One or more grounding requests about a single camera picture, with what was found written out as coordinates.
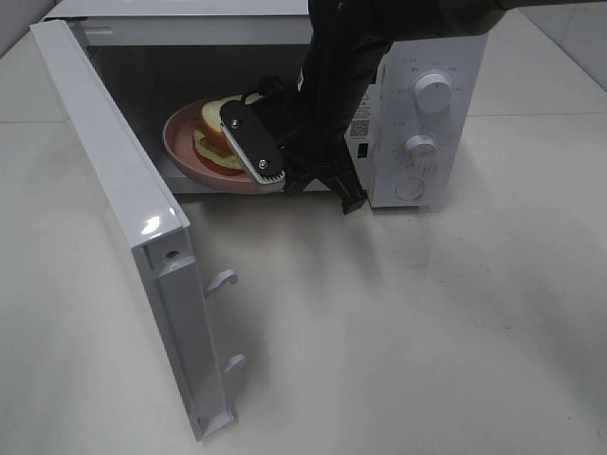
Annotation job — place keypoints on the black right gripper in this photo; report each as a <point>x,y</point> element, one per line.
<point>309,118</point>

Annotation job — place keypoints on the round white door button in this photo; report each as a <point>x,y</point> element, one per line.
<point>410,189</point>

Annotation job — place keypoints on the sandwich with tomato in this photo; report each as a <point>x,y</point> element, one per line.
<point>209,140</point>

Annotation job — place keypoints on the pink plate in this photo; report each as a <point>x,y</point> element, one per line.
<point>178,140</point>

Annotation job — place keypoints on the white microwave door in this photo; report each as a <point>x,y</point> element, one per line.
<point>153,224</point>

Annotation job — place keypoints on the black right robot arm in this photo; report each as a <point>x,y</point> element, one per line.
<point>427,16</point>

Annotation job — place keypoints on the lower white timer knob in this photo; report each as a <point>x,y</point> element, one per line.
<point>420,147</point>

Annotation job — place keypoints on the upper white power knob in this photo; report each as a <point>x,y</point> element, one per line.
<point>433,91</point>

